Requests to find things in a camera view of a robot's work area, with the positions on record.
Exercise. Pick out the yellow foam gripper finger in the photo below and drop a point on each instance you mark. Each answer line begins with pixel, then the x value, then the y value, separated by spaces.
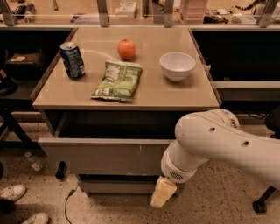
pixel 164 189

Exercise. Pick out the grey top drawer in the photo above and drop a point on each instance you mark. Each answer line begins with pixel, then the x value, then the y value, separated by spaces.
pixel 111 143

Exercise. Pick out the grey drawer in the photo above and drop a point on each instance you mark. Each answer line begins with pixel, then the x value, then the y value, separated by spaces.
pixel 111 143
pixel 116 184

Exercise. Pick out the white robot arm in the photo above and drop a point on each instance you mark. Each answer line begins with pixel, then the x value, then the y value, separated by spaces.
pixel 214 135

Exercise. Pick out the grey lower drawer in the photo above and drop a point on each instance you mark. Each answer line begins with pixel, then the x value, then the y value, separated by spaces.
pixel 116 184

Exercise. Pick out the green chip bag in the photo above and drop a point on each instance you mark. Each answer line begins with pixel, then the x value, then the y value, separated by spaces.
pixel 119 81

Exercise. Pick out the white bowl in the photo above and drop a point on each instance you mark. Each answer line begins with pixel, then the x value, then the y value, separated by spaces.
pixel 177 66

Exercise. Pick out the white shoe lower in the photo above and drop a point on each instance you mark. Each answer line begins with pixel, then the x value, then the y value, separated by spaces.
pixel 37 218

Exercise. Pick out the clear plastic bottle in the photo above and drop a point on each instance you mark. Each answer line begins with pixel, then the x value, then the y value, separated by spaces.
pixel 34 161

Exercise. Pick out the orange fruit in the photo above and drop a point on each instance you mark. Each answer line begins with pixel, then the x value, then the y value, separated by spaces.
pixel 126 49

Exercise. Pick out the blue soda can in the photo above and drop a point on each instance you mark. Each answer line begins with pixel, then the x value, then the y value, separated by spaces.
pixel 72 60

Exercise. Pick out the pink stacked trays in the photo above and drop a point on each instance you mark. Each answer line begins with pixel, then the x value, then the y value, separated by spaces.
pixel 192 11

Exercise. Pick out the black side table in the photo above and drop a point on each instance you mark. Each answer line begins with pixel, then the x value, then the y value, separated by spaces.
pixel 21 72

